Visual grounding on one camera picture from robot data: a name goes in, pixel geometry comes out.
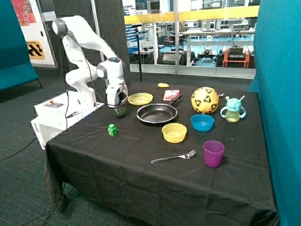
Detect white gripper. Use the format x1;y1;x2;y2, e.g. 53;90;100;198
106;82;128;113

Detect black tablecloth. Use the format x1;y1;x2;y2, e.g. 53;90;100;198
42;85;279;226

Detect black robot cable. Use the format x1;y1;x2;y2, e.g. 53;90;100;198
60;35;116;130

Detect teal partition panel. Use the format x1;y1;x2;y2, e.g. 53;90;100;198
249;0;301;226

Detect black frying pan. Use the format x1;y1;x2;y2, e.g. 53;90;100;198
136;94;182;124

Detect yellow plastic plate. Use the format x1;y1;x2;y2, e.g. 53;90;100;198
127;93;153;105

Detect red wall poster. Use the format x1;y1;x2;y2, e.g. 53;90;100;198
11;0;37;26

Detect yellow soccer ball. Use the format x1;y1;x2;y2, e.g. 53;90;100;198
191;87;219;114

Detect blue plastic bowl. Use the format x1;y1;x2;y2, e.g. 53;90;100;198
190;114;214;132

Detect yellow black sign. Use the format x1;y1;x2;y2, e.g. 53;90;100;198
26;40;45;60

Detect green toy capsicum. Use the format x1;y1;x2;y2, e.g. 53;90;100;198
116;108;127;117

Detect silver metal fork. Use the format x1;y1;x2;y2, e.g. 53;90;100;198
151;150;196;163

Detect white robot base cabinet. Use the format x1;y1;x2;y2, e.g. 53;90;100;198
31;91;103;150

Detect orange black wheeled robot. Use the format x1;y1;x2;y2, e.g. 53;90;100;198
216;45;255;69

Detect yellow plastic bowl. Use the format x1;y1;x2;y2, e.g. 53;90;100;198
161;123;187;144

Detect purple plastic cup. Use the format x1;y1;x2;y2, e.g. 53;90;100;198
204;140;225;168

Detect pink red box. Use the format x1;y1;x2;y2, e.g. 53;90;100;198
163;90;180;101

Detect white lab workbench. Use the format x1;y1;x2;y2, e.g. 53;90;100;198
183;28;255;66

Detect teal sofa bench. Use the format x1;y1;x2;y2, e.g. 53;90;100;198
0;0;39;91

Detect teal sippy cup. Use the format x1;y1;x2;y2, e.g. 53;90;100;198
220;95;246;122

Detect green toy block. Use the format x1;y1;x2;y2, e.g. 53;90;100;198
108;124;118;137

